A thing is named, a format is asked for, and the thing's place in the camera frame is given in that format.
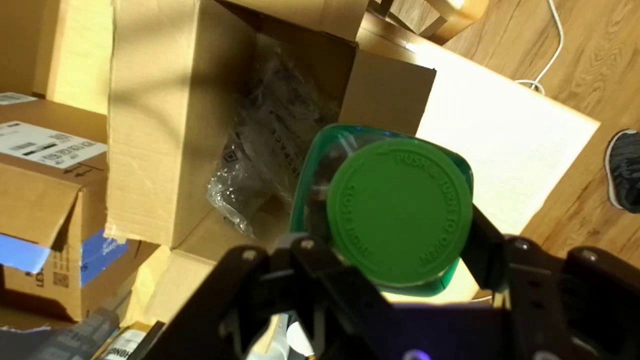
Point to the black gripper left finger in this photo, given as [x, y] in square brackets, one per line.
[226, 314]

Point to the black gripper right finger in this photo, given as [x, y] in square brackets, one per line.
[581, 306]

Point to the green lidded bottle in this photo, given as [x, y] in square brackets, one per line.
[396, 208]

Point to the small open cardboard box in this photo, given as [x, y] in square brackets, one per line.
[175, 96]

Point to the large cardboard box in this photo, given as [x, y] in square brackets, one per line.
[55, 253]

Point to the dark sneaker right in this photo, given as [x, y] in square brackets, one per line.
[622, 170]

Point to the clear plastic packing wrap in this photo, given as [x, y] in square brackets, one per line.
[263, 156]

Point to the wooden chair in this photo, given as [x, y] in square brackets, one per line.
[437, 21]

